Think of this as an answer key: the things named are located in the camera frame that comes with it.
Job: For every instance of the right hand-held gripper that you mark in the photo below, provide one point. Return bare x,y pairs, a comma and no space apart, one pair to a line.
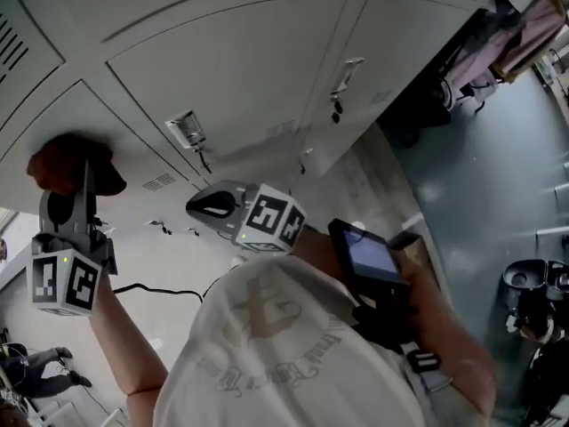
266,216

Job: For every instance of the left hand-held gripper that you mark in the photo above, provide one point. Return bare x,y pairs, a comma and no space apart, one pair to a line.
66,278

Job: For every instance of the brown cleaning cloth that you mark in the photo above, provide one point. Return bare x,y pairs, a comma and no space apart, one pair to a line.
66,163

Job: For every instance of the grey metal locker door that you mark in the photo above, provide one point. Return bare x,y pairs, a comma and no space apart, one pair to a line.
66,118

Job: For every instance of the grey metal locker cabinet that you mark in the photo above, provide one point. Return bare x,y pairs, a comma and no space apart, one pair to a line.
266,51

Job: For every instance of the person's left forearm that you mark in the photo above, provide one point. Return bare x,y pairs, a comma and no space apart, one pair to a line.
129,349

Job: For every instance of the person's right forearm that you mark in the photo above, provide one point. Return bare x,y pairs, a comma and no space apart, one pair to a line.
453,349

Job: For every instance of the person's white printed t-shirt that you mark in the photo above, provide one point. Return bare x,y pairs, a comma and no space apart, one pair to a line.
289,372

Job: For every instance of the wooden crate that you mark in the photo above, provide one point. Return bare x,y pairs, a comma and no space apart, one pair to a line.
415,252

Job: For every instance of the dark equipment pile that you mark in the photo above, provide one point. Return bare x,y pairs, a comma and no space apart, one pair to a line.
413,114

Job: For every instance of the black grey floor machine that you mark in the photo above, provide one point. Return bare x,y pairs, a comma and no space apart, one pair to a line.
524,278

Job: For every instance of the pink hanging clothes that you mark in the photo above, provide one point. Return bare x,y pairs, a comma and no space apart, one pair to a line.
524,34

